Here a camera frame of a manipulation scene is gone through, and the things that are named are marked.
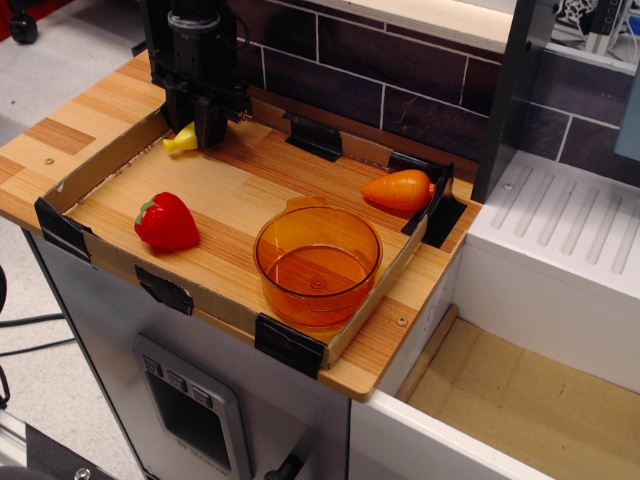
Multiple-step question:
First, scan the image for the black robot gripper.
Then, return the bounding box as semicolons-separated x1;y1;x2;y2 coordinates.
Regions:
159;1;250;150

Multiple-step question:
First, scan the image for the yellow toy banana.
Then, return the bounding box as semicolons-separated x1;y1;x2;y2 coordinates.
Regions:
162;122;198;153

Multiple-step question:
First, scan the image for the transparent orange plastic pot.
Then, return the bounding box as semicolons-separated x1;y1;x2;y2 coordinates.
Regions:
253;196;383;329

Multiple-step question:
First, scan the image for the cardboard fence with black tape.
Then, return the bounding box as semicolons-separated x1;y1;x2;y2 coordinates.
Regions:
34;73;468;380

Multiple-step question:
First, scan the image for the red toy strawberry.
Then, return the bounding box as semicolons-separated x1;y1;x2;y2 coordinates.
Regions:
134;192;200;250

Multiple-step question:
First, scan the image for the black chair caster wheel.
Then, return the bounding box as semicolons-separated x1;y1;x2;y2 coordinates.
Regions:
9;12;38;45

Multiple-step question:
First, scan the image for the orange toy carrot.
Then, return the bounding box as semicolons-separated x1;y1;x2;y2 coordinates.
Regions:
361;169;436;212

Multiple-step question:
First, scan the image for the grey toy dishwasher panel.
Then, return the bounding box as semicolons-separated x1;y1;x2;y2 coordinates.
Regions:
133;335;253;479

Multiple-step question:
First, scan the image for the white toy sink unit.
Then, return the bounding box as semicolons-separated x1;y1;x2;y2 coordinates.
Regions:
349;153;639;479

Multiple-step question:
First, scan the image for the black floor cable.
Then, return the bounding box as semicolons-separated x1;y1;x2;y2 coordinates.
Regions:
0;312;76;357

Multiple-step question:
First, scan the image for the dark grey upright post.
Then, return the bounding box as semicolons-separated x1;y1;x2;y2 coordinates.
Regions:
471;1;557;203

